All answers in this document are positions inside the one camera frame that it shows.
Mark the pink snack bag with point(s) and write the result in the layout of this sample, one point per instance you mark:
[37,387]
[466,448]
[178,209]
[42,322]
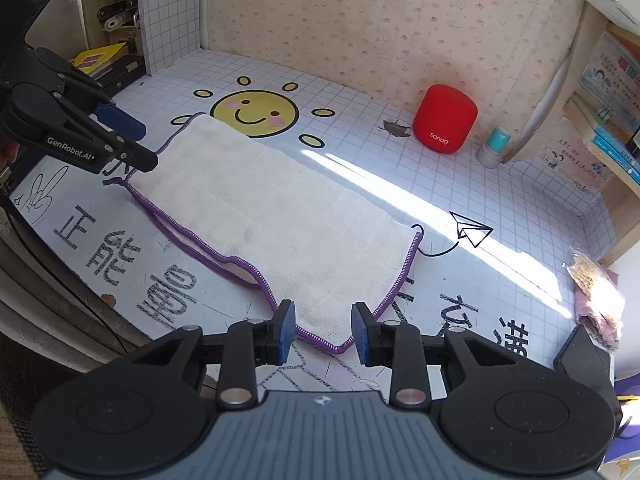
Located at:
[595,285]

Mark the blue book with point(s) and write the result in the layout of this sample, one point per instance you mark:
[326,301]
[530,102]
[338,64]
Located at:
[620,142]
[617,160]

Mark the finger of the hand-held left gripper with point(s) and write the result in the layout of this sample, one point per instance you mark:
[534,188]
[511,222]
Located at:
[135,157]
[122,122]

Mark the cartoon poster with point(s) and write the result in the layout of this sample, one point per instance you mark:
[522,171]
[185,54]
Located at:
[610,75]

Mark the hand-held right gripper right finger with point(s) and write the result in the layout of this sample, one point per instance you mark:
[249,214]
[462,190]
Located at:
[361,337]

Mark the white trim strip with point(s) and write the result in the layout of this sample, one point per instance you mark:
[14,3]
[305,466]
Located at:
[547,105]

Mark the teal and grey stamp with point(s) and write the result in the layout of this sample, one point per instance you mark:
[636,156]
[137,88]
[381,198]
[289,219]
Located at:
[497,140]

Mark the red cylindrical speaker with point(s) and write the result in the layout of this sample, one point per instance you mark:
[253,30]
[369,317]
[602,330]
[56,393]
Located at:
[445,115]

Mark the white towel with purple trim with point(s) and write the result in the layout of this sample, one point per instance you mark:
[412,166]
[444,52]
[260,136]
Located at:
[275,220]

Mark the black flat box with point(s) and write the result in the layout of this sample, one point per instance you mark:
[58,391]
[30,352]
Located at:
[120,77]

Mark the cartoon wall sticker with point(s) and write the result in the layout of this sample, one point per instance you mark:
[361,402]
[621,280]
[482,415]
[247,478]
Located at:
[570,160]

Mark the black binder clip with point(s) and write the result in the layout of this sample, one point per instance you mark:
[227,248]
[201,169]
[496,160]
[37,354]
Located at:
[607,110]

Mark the yellow book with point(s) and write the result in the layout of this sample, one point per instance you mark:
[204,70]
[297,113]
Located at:
[100,55]

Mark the wooden shelf unit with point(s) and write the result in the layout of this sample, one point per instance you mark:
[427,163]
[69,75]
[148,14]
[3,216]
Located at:
[622,225]

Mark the black angular device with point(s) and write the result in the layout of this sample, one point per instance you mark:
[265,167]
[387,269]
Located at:
[590,360]

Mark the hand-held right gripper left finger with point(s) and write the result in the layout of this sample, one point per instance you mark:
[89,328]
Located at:
[286,332]

